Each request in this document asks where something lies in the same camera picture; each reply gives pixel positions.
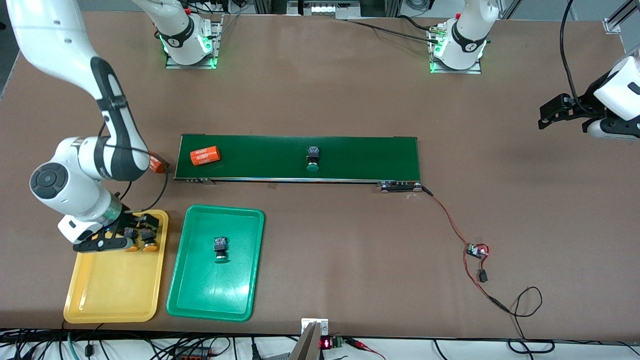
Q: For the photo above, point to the grey camera support pole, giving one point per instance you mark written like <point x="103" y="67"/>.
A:
<point x="306" y="347"/>

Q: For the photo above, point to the aluminium frame rack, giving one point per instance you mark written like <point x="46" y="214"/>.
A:
<point x="392" y="7"/>

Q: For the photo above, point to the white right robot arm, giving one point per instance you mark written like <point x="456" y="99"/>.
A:
<point x="50" y="40"/>

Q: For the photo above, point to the small motor controller board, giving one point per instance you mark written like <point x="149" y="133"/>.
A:
<point x="475" y="251"/>

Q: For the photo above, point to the yellow plastic tray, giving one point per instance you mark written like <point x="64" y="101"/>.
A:
<point x="115" y="290"/>

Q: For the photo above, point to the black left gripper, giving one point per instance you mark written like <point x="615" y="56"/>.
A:
<point x="584" y="107"/>

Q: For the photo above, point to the silver camera mount bracket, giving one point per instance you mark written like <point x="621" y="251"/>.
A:
<point x="306" y="324"/>

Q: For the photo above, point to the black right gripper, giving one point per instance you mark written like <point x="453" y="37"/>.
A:
<point x="124" y="220"/>

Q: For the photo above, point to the yellow push button switch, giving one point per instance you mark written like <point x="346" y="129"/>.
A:
<point x="131" y="247"/>
<point x="149" y="246"/>

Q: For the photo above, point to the green plastic tray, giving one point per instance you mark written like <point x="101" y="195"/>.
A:
<point x="215" y="290"/>

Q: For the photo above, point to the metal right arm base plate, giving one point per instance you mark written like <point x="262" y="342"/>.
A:
<point x="217" y="50"/>

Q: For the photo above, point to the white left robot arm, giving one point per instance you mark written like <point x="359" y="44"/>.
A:
<point x="467" y="30"/>

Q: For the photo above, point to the orange and black connector block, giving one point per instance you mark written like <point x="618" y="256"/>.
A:
<point x="192" y="355"/>

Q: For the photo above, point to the red clip lead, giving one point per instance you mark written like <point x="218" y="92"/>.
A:
<point x="352" y="342"/>

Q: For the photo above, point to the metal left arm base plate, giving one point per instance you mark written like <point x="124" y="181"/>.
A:
<point x="475" y="70"/>

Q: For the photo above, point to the red digit display module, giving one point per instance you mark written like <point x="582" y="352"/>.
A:
<point x="326" y="343"/>

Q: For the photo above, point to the aluminium profile rail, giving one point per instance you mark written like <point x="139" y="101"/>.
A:
<point x="614" y="22"/>

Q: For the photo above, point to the orange cylinder with 4680 print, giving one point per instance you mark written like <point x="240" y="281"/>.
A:
<point x="205" y="155"/>
<point x="158" y="165"/>

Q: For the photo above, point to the green conveyor belt unit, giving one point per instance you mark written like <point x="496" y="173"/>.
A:
<point x="260" y="157"/>

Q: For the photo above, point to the green push button switch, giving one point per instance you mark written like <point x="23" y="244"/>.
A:
<point x="220" y="245"/>
<point x="313" y="152"/>

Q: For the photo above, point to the metal box with lights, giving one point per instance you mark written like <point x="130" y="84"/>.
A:
<point x="327" y="8"/>

